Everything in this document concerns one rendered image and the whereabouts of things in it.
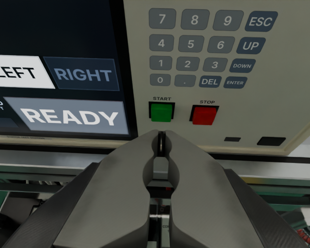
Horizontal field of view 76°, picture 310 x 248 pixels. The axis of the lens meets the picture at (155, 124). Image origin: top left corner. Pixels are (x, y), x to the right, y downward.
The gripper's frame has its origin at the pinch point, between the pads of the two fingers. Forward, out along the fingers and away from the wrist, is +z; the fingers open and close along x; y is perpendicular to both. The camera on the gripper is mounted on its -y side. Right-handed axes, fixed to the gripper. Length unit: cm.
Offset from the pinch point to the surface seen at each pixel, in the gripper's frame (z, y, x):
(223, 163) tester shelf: 7.0, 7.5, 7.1
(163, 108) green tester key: 4.7, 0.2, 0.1
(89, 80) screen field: 4.0, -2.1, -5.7
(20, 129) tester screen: 7.0, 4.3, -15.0
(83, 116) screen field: 5.9, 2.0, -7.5
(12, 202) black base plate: 25, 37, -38
